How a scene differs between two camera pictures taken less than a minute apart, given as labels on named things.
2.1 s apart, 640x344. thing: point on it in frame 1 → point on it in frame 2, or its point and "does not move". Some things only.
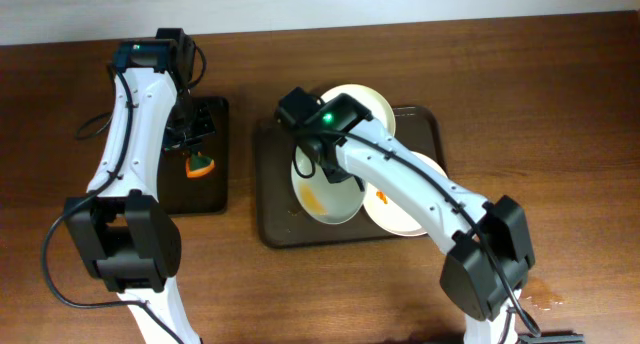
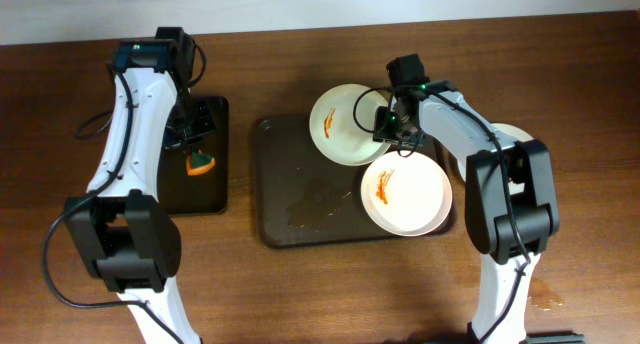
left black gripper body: (191, 147) does not move
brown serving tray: (282, 220) does not move
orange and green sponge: (198, 165) does not move
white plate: (327, 202) → (515, 134)
